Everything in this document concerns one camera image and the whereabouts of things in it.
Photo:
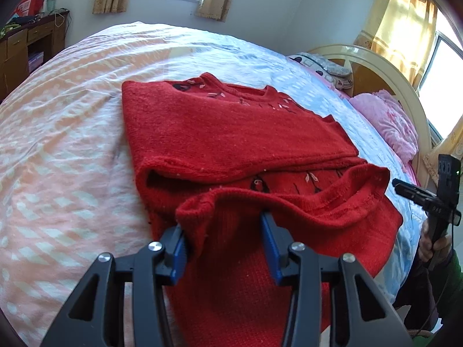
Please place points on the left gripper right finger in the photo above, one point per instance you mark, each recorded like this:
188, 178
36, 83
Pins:
360, 315

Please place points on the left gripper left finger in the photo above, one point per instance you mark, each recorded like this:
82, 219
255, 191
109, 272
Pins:
93, 313

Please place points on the grey patterned pillow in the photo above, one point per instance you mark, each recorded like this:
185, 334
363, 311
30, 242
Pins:
339, 76

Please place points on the person's right hand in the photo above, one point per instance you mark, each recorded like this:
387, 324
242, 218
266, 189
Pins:
439, 251

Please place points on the red gift bag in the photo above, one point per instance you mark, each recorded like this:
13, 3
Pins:
29, 7

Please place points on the red knitted sweater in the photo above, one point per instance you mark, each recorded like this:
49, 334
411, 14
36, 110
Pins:
210, 157

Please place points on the side window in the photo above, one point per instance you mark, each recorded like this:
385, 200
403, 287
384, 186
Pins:
440, 90

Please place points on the pink floral pillow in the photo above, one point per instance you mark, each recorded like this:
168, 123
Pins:
387, 116

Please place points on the black camera box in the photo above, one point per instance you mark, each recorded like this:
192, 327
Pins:
449, 171

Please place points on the blue pink polka-dot bedsheet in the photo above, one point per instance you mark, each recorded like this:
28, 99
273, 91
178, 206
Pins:
67, 187

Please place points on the yellow side curtain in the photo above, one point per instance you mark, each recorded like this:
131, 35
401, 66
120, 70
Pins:
401, 31

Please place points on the brown wooden desk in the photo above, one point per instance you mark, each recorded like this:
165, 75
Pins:
29, 46

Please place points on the cream wooden headboard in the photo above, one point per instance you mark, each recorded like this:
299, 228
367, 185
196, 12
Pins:
371, 73

